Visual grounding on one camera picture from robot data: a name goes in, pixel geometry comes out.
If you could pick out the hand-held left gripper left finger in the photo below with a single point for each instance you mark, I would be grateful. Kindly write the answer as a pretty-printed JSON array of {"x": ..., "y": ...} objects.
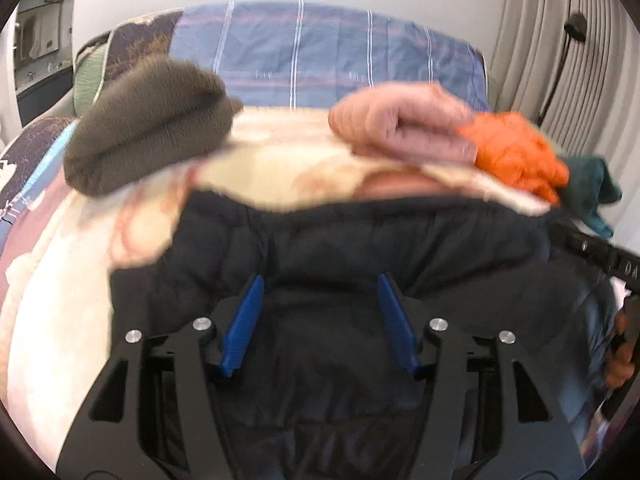
[{"x": 242, "y": 330}]

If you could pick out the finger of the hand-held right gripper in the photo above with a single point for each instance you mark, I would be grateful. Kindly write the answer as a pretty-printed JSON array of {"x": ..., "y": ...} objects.
[{"x": 585, "y": 247}]

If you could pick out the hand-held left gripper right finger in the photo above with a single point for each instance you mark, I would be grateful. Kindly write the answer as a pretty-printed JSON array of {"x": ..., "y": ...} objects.
[{"x": 397, "y": 330}]

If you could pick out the black puffer jacket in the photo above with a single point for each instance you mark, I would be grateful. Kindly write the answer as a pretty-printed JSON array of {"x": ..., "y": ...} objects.
[{"x": 325, "y": 240}]

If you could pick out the person's right hand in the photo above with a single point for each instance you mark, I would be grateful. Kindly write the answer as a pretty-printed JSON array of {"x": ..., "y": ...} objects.
[{"x": 622, "y": 367}]

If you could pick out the dark teal jacket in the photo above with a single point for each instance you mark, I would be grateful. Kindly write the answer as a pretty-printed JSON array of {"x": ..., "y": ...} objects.
[{"x": 592, "y": 180}]

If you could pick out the blue cloth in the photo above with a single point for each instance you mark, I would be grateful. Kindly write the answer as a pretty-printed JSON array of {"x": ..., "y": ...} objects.
[{"x": 590, "y": 360}]

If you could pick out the orange puffer jacket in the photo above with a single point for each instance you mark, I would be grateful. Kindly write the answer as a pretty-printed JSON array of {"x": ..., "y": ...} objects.
[{"x": 515, "y": 155}]

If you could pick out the grey pleated curtain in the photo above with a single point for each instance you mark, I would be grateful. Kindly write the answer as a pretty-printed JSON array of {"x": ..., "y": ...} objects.
[{"x": 615, "y": 85}]

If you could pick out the cream plush blanket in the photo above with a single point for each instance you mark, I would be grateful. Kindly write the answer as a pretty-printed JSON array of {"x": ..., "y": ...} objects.
[{"x": 275, "y": 155}]

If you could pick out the pink puffer jacket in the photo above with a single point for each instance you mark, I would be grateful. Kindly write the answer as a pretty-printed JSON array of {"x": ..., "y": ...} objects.
[{"x": 400, "y": 125}]

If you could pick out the black floor lamp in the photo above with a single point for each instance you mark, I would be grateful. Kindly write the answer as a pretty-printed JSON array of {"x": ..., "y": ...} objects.
[{"x": 575, "y": 27}]

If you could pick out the brown fleece garment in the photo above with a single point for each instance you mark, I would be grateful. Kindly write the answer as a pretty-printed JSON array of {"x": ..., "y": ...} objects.
[{"x": 150, "y": 120}]

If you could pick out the sage green pillow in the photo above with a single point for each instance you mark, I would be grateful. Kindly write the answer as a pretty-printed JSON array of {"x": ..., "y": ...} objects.
[{"x": 87, "y": 85}]

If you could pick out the dark cabinet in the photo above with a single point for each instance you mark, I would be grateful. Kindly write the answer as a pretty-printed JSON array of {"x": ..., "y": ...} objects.
[{"x": 42, "y": 95}]

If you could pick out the wall mirror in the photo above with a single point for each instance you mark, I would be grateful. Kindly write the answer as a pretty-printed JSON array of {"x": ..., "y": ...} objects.
[{"x": 42, "y": 35}]

